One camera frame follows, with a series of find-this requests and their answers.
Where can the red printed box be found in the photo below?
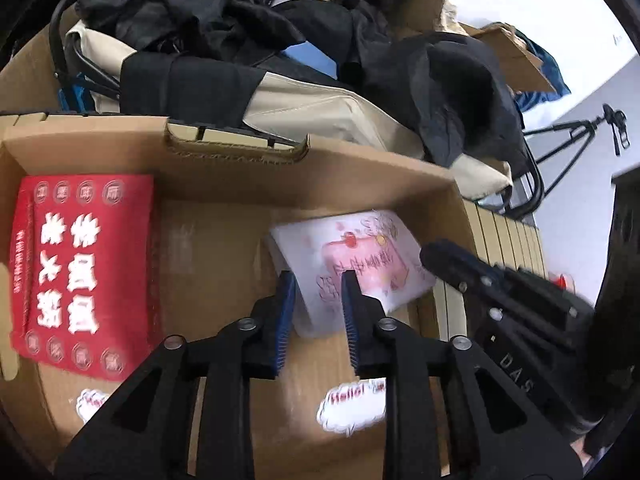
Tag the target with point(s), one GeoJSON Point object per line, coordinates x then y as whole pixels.
{"type": "Point", "coordinates": [82, 293]}

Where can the cardboard box right background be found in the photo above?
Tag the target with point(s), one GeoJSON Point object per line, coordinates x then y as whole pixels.
{"type": "Point", "coordinates": [521, 67]}

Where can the shallow cardboard tray box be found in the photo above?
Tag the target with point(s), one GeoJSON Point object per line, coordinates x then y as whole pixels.
{"type": "Point", "coordinates": [219, 195]}

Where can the slatted folding table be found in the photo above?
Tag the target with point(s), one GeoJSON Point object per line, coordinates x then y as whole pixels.
{"type": "Point", "coordinates": [491, 237]}

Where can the camera tripod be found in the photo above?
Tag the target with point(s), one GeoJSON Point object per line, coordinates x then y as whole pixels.
{"type": "Point", "coordinates": [581, 133]}

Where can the person's right hand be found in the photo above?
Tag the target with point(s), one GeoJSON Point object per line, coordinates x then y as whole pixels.
{"type": "Point", "coordinates": [587, 457]}

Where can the pink printed pouch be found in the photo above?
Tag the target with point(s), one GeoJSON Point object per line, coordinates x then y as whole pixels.
{"type": "Point", "coordinates": [375, 244]}

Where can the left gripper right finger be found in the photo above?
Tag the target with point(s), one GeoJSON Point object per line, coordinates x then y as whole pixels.
{"type": "Point", "coordinates": [495, 431]}

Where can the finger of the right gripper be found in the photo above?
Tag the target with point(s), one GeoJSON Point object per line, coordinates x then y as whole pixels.
{"type": "Point", "coordinates": [459, 268]}

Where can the black clothes pile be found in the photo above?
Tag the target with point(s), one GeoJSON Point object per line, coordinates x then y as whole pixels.
{"type": "Point", "coordinates": [203, 61]}

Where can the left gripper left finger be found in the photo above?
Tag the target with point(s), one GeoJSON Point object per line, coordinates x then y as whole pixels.
{"type": "Point", "coordinates": [142, 431]}

